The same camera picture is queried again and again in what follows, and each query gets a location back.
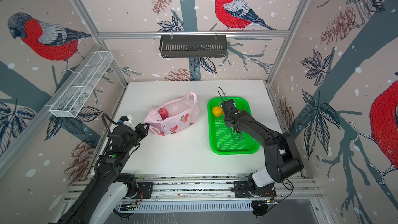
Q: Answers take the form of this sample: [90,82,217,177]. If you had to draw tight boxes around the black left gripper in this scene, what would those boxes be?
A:
[124,121,149,152]

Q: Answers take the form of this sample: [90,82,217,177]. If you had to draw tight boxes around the yellow orange fruit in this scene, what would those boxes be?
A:
[211,106,223,117]

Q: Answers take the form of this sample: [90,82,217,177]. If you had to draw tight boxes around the pink plastic bag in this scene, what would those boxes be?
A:
[144,91,201,136]

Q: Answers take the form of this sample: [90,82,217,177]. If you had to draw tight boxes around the red dragon fruit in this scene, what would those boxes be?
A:
[231,128,245,144]

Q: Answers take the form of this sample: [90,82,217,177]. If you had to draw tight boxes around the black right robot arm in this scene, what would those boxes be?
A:
[221,99,304,196]

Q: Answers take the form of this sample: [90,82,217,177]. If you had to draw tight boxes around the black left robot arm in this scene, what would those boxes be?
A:
[57,123,153,224]

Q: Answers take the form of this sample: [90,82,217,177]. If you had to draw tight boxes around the green plastic basket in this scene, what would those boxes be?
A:
[207,97,260,155]

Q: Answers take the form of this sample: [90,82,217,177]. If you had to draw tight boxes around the red apple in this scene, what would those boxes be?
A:
[158,108,169,120]

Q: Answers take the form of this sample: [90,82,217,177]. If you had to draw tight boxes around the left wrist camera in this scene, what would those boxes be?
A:
[118,115,133,128]

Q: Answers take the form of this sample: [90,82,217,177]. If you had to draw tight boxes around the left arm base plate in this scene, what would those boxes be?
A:
[133,182,153,200]

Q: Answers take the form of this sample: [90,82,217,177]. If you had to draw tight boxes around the white wire mesh shelf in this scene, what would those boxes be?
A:
[49,51,114,118]

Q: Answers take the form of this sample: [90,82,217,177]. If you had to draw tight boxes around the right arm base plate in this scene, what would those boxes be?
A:
[230,181,276,198]

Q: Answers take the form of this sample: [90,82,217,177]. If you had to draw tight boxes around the black hanging wall basket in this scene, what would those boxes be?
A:
[159,35,228,58]

